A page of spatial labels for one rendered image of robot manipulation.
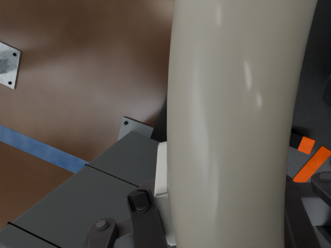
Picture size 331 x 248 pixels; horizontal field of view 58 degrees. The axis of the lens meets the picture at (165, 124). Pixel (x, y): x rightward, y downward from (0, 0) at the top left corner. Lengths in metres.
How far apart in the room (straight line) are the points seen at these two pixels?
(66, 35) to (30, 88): 0.35
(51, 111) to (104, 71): 0.37
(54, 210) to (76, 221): 0.07
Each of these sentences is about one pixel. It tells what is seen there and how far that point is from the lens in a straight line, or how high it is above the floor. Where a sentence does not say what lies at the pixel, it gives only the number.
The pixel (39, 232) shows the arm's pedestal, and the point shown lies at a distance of 0.80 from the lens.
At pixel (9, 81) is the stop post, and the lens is 1.70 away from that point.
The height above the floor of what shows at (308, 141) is 0.07.
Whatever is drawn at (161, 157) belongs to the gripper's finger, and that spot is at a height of 1.05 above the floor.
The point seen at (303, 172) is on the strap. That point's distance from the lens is 1.32.
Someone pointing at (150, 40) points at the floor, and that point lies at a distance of 1.29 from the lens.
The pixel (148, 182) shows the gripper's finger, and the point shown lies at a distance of 0.17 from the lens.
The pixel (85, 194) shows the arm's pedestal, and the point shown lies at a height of 0.54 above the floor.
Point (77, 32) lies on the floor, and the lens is 1.44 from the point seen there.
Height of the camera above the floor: 1.21
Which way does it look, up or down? 67 degrees down
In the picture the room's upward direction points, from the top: 134 degrees counter-clockwise
